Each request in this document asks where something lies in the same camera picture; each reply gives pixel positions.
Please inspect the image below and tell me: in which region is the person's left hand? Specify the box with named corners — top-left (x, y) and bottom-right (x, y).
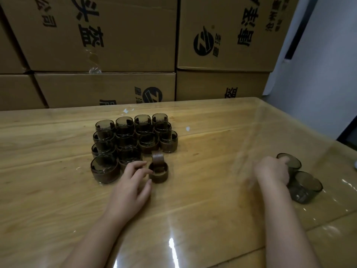
top-left (107, 161), bottom-right (153, 225)

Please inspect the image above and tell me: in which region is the person's right hand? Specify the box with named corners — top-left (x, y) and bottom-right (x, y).
top-left (254, 156), bottom-right (290, 190)

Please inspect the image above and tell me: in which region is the person's left forearm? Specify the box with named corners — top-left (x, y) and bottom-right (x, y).
top-left (60, 214), bottom-right (132, 268)

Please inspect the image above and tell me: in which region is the person's right forearm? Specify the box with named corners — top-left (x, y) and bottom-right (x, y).
top-left (258, 182), bottom-right (321, 268)

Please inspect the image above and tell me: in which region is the stack of brown cardboard boxes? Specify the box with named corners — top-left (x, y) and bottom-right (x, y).
top-left (0, 0), bottom-right (300, 111)

